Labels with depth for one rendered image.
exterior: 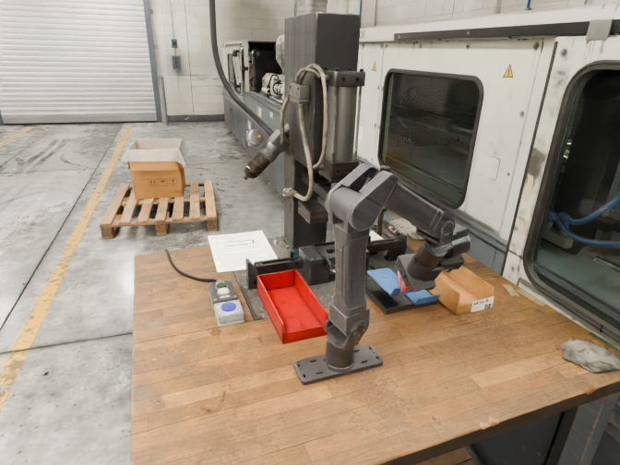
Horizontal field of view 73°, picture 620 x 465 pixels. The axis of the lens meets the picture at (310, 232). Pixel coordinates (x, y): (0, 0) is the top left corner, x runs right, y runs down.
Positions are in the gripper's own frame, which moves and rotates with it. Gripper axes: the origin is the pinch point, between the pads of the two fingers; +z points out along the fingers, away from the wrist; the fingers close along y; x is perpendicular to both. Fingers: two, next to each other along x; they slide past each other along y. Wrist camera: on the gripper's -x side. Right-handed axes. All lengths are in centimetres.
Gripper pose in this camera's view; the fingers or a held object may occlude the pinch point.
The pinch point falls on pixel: (403, 289)
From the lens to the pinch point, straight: 115.2
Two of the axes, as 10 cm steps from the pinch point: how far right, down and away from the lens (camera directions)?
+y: -2.8, -7.8, 5.5
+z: -2.1, 6.1, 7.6
